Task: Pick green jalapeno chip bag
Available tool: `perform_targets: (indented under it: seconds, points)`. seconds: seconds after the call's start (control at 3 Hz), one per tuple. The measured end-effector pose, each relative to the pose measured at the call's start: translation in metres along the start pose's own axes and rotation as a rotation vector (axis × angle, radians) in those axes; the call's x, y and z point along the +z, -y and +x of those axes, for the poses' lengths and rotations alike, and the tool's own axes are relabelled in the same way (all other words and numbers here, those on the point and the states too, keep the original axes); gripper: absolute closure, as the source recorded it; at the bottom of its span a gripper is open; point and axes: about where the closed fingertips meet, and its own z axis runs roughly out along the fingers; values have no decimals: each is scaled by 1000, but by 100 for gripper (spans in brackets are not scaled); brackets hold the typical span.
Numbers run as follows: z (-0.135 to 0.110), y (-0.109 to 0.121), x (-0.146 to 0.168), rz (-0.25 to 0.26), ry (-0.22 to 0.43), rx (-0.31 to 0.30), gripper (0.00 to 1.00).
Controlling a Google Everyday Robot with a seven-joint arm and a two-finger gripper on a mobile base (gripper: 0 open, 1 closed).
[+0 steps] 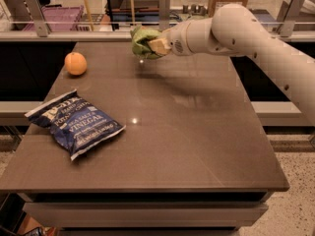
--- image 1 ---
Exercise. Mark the orange fruit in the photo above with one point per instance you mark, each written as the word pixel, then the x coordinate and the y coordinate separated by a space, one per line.
pixel 75 64

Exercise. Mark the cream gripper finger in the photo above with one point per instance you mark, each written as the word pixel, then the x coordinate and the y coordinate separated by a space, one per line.
pixel 159 46

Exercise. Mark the right metal railing post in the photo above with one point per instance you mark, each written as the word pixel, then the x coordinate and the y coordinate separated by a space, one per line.
pixel 296 15

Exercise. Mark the pink plastic crate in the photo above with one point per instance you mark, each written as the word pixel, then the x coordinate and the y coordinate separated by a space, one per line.
pixel 62 18

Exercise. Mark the left metal railing post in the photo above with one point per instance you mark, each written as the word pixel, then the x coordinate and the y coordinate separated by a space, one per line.
pixel 41 27

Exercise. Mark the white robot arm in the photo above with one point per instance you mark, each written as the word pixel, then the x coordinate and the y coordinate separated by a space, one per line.
pixel 234 30

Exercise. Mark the green jalapeno chip bag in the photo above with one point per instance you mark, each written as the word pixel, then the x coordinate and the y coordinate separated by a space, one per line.
pixel 140 38

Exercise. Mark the centre metal railing post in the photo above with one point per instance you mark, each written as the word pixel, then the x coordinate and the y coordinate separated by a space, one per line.
pixel 163 14

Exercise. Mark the blue salt vinegar chip bag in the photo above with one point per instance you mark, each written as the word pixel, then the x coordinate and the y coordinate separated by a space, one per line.
pixel 74 123

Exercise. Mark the metal railing post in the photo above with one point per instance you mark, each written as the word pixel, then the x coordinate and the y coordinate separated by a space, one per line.
pixel 41 27
pixel 163 14
pixel 296 15

